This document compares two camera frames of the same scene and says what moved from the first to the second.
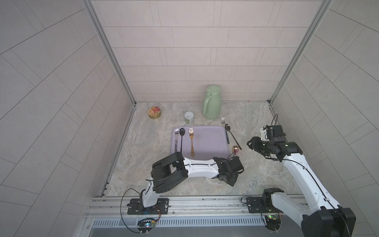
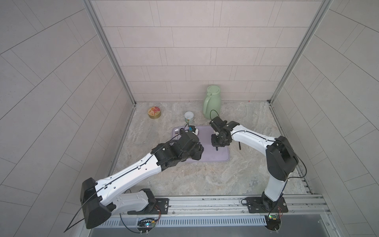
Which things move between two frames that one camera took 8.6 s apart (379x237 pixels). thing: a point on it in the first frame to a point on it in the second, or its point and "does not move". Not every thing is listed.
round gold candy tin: x=154 y=112 does not move
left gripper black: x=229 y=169 to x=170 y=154
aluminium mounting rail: x=116 y=207 does not move
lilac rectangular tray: x=208 y=141 does not move
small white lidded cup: x=188 y=116 does not move
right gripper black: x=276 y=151 to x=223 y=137
